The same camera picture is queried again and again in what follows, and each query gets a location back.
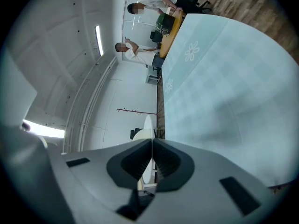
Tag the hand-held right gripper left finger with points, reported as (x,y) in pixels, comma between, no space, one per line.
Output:
(93,171)

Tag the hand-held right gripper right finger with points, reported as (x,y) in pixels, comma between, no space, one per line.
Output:
(210,190)

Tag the table with light blue cloth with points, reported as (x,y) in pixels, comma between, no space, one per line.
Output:
(161,94)

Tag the long ceiling light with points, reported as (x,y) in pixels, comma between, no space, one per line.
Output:
(99,41)
(46,129)

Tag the white round plate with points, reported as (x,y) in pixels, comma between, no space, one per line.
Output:
(148,129)

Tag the dark red coat rack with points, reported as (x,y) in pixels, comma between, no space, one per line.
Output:
(140,112)

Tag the pale green checked tablecloth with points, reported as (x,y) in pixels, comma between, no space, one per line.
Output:
(222,78)

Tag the white cabinet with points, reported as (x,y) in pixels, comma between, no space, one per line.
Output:
(151,74)

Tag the black box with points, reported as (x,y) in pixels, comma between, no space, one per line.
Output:
(157,60)

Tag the round wooden table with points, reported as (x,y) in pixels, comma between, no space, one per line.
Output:
(169,38)

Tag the green and black bag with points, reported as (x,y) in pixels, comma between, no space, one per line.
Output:
(165,22)

